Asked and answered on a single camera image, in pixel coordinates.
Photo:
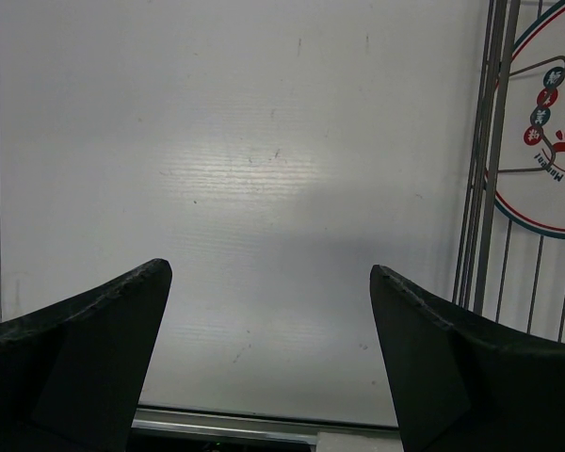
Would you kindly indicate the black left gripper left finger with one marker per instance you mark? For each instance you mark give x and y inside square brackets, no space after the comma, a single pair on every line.
[71,373]

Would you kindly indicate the grey wire dish rack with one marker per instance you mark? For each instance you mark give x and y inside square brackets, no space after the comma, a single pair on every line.
[505,272]

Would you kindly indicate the white plate outermost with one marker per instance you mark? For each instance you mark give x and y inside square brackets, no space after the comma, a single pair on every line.
[530,187]

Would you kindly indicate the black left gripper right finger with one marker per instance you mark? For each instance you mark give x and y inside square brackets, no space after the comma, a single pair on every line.
[461,382]

